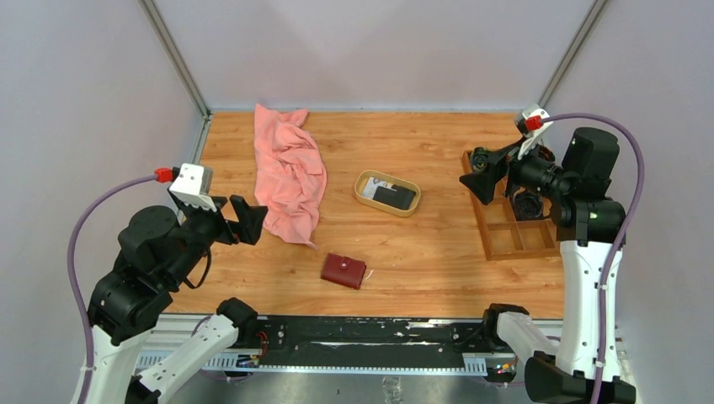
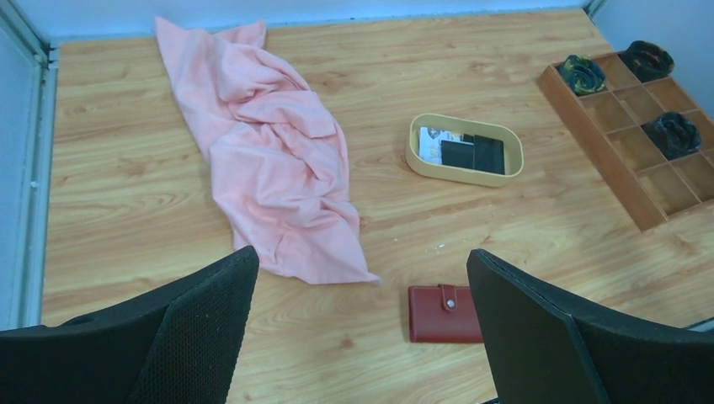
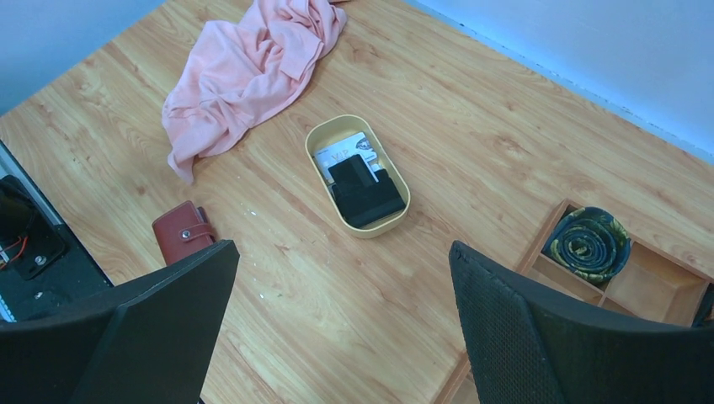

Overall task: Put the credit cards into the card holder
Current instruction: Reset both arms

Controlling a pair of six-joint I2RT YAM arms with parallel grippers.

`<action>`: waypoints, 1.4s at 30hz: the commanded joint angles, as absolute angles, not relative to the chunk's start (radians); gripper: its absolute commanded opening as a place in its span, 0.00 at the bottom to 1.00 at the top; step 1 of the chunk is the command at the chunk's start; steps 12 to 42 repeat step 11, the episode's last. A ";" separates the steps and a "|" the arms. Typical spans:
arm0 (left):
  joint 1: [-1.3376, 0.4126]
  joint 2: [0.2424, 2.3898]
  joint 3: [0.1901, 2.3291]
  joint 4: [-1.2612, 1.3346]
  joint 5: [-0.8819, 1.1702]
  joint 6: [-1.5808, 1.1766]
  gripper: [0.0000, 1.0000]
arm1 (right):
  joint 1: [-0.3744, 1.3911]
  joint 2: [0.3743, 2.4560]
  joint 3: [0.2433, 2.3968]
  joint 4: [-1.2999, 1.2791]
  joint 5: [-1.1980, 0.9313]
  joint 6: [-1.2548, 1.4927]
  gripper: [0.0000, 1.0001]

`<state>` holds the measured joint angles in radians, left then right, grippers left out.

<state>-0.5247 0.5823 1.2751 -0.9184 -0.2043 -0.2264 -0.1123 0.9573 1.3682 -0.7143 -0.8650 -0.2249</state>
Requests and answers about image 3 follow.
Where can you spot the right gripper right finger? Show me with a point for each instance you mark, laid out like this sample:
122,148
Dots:
528,343

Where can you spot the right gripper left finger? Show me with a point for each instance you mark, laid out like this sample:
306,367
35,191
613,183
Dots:
148,340

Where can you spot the red leather card holder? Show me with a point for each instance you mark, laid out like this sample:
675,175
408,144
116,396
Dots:
183,231

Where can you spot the black credit card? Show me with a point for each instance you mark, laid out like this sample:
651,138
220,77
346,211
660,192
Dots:
360,198

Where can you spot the yellow oval tray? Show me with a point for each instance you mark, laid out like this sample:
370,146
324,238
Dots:
339,128

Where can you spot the white VIP card in tray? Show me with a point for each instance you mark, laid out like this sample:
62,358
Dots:
354,145

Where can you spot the black green round cap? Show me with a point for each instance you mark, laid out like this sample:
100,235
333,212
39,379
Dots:
590,243

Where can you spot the pink cloth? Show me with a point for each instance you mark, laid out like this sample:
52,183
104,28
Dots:
240,74

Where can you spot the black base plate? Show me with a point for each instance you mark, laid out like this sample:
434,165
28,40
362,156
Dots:
43,264

